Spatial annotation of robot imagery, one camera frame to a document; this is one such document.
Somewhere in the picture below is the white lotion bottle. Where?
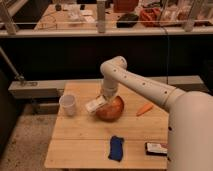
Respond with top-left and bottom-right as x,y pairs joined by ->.
85,96 -> 107,113

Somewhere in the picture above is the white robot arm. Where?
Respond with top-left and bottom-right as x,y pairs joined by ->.
100,56 -> 213,171

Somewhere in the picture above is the orange ceramic bowl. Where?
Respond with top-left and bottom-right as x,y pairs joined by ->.
95,96 -> 124,122

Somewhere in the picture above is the orange carrot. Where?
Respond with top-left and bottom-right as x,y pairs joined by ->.
136,103 -> 153,116

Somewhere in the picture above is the translucent plastic cup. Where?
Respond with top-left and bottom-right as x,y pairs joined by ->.
59,95 -> 76,116

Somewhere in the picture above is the blue cloth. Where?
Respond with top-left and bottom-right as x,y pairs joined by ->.
108,136 -> 124,162

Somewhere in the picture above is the wooden table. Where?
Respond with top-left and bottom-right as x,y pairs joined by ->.
45,82 -> 168,170

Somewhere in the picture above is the black rectangular box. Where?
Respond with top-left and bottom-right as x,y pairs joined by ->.
145,142 -> 167,156

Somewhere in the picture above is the black bag on bench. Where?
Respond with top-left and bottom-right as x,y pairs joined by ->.
116,13 -> 139,28

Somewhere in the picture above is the orange tool on bench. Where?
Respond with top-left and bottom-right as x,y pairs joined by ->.
139,8 -> 161,27

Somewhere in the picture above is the diagonal metal strut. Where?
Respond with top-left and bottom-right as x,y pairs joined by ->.
0,46 -> 38,88

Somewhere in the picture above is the grey metal rail beam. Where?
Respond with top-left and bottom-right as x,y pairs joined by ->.
8,75 -> 209,99

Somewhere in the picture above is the white post on bench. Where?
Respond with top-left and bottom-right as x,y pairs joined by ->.
97,0 -> 106,33

